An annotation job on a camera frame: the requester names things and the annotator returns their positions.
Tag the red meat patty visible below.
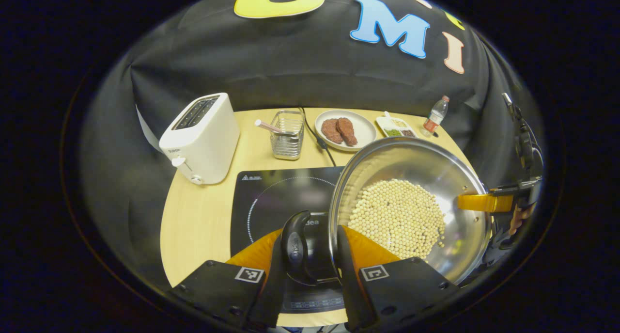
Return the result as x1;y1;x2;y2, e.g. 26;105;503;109
337;117;358;147
321;118;343;145

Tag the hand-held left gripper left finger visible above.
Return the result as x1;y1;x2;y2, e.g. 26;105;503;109
170;229;286;330

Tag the white toaster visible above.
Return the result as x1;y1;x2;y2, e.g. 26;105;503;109
159;93;241;185

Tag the black induction cooktop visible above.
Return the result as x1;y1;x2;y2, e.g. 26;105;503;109
230;166;349;314

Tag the pile of soybeans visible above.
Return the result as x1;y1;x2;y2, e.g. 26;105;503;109
347;179;446;260

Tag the white round plate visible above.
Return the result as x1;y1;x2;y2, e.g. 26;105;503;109
315;110;377;152

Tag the stainless steel pot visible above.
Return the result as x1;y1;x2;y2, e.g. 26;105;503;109
281;137;493;286

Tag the black power cable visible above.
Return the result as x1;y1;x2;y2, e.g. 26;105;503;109
298;107;337;168

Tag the metal wire basket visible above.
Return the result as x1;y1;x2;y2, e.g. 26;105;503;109
270;110;306;160

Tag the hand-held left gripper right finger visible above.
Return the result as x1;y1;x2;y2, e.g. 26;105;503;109
337;225;461;331

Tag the white divided dish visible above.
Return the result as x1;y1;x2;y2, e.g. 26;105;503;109
376;112;418;139

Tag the black backdrop cloth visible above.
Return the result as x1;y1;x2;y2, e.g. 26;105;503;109
80;0;543;275

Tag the clear plastic water bottle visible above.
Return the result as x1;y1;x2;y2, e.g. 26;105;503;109
423;95;450;138

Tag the pink stick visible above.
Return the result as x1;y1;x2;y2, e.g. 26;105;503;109
255;119;286;135

